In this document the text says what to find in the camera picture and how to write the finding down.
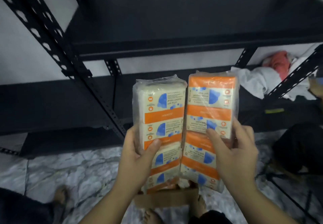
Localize person's right hand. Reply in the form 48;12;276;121
206;116;259;199

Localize person's left hand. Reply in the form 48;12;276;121
118;125;162;196

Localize brown cardboard box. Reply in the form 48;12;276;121
133;181;200;209

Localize black metal shelving rack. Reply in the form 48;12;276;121
0;0;323;159

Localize person's left foot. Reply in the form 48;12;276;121
143;207;165;224

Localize person's foot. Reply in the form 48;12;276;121
190;193;207;217
143;207;165;224

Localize person's right foot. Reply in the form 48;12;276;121
190;193;207;217

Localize person's black trousers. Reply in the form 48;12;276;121
188;210;227;224

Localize white cloth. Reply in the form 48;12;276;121
230;44;321;102

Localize pink cloth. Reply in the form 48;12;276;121
262;51;291;81

